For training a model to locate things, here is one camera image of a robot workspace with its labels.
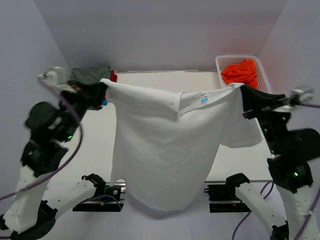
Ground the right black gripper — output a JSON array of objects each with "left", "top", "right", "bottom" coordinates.
[{"left": 239, "top": 82, "right": 288, "bottom": 153}]

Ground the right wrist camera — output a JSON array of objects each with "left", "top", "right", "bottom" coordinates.
[{"left": 288, "top": 85, "right": 314, "bottom": 106}]

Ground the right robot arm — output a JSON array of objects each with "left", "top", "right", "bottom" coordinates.
[{"left": 225, "top": 85, "right": 320, "bottom": 240}]

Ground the white plastic basket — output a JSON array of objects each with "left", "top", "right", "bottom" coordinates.
[{"left": 215, "top": 55, "right": 272, "bottom": 94}]

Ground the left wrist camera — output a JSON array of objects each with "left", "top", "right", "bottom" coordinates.
[{"left": 38, "top": 66, "right": 68, "bottom": 87}]

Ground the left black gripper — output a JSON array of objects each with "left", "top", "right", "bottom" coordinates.
[{"left": 61, "top": 79, "right": 110, "bottom": 141}]

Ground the folded red t-shirt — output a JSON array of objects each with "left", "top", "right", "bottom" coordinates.
[{"left": 110, "top": 70, "right": 118, "bottom": 83}]

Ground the white t-shirt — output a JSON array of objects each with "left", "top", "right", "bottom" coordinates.
[{"left": 102, "top": 78, "right": 262, "bottom": 212}]

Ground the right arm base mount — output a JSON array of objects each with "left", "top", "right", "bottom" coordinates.
[{"left": 203, "top": 184, "right": 250, "bottom": 213}]

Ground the folded grey t-shirt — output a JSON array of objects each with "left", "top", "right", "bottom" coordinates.
[{"left": 71, "top": 65, "right": 111, "bottom": 84}]

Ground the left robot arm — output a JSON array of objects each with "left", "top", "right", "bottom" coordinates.
[{"left": 0, "top": 82, "right": 107, "bottom": 240}]

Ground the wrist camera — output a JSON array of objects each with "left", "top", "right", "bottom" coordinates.
[
  {"left": 288, "top": 85, "right": 314, "bottom": 106},
  {"left": 38, "top": 66, "right": 68, "bottom": 87}
]

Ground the orange t-shirt in basket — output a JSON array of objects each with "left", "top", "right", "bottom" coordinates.
[{"left": 220, "top": 59, "right": 258, "bottom": 90}]

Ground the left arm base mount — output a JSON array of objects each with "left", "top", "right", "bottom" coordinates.
[{"left": 72, "top": 182, "right": 127, "bottom": 213}]

